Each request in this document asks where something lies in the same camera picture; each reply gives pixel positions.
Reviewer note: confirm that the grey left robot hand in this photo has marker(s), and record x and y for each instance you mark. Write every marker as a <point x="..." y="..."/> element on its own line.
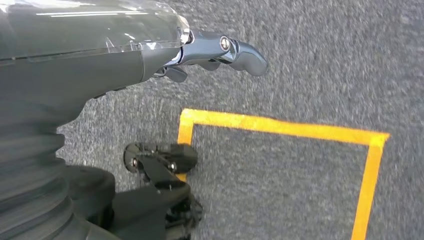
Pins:
<point x="82" y="49"/>

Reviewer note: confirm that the dark grey robot lower body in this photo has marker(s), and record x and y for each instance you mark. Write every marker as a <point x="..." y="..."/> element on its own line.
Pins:
<point x="159" y="172"/>

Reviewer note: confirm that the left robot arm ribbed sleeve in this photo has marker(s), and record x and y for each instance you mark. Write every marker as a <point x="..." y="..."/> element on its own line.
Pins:
<point x="26" y="198"/>

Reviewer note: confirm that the yellow floor tape square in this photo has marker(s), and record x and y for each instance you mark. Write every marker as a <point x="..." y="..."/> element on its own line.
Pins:
<point x="265" y="122"/>

